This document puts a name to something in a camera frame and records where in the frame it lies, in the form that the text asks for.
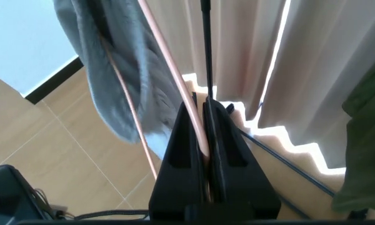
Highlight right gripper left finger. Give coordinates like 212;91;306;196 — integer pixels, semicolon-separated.
148;92;209;219

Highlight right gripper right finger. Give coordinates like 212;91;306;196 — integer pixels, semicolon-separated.
202;96;282;219

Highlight pink clothes hanger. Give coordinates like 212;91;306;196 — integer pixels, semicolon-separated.
99;0;211;201

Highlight pale grey shorts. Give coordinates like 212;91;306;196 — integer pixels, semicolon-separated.
52;0;184;160

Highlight green printed shirt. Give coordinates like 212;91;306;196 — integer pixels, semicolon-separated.
331;52;375;215

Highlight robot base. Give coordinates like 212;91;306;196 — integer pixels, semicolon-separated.
0;164;53;221

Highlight black clothes rack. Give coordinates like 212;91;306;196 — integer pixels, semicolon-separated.
199;0;368;221

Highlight beige curtain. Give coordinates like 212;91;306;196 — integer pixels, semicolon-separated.
146;0;375;169

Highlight black cable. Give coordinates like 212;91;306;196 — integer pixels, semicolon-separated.
72;208;149;221

